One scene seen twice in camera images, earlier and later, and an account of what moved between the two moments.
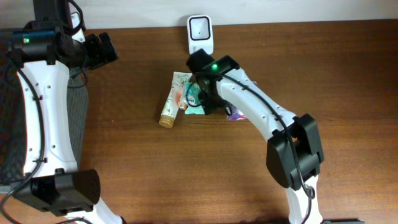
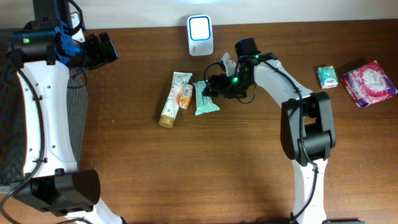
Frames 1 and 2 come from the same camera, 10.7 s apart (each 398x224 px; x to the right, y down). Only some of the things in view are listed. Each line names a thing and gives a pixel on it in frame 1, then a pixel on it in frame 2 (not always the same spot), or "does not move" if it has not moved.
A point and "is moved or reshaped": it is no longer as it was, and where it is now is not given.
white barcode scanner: [200, 33] does not move
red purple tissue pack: [236, 114] -> [368, 84]
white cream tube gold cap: [171, 109] does not move
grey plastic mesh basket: [11, 144] does not move
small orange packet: [182, 104] does not move
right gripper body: [211, 99] -> [235, 86]
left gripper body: [94, 53] does not move
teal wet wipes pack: [193, 101] is moved or reshaped
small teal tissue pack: [193, 106] -> [327, 76]
